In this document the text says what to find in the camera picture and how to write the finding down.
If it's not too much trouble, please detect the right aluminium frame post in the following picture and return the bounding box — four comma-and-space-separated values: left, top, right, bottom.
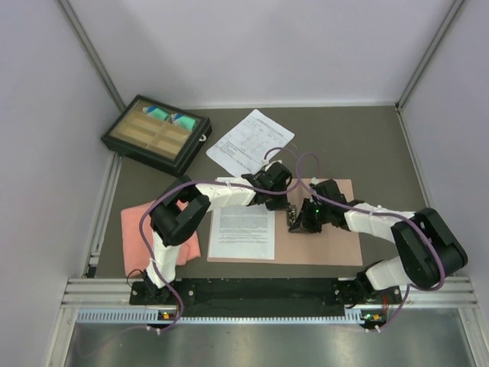
395, 0, 467, 112

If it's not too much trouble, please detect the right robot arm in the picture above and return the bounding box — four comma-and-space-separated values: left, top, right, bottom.
289, 180, 468, 307

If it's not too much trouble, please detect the white text document sheet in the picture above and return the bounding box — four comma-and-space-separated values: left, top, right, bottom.
208, 206, 275, 261

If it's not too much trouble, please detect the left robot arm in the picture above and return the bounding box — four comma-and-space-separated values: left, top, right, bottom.
129, 161, 292, 305

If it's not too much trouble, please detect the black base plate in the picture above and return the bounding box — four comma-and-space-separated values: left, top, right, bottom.
129, 277, 402, 318

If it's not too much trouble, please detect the black compartment box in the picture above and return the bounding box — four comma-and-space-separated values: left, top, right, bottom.
101, 95, 212, 177

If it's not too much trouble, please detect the aluminium frame post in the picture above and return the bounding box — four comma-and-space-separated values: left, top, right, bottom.
395, 0, 467, 112
55, 0, 126, 112

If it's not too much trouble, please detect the grey slotted cable duct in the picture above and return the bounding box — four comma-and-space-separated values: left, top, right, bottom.
76, 308, 365, 325

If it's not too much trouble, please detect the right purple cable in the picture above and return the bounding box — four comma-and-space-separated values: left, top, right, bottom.
295, 152, 446, 332

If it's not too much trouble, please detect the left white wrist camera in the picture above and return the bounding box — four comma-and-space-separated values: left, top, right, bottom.
261, 161, 283, 176

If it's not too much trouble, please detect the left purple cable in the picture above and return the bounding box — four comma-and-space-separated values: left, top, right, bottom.
138, 146, 301, 341

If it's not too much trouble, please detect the left aluminium frame post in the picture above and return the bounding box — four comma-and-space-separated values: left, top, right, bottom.
55, 0, 126, 112

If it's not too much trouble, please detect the chrome folder clip mechanism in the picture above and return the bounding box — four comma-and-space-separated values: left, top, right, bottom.
287, 204, 297, 227

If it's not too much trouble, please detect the purple cable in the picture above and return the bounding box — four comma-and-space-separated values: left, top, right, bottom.
138, 146, 301, 341
295, 152, 446, 332

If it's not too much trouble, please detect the pink cloth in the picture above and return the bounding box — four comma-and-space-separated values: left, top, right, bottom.
120, 198, 202, 277

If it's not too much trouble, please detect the right teal roll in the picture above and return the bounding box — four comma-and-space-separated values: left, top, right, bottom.
170, 113, 198, 131

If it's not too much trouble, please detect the beige paper folder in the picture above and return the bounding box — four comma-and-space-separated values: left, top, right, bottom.
206, 176, 364, 267

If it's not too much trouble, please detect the teal roll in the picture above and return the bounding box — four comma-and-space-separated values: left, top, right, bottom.
143, 106, 170, 121
170, 113, 198, 131

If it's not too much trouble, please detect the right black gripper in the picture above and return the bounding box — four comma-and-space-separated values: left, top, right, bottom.
292, 199, 332, 234

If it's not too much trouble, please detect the white table form sheet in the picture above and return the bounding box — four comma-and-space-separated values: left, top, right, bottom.
206, 109, 295, 177

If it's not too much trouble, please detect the left teal roll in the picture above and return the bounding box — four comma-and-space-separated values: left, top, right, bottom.
143, 106, 170, 121

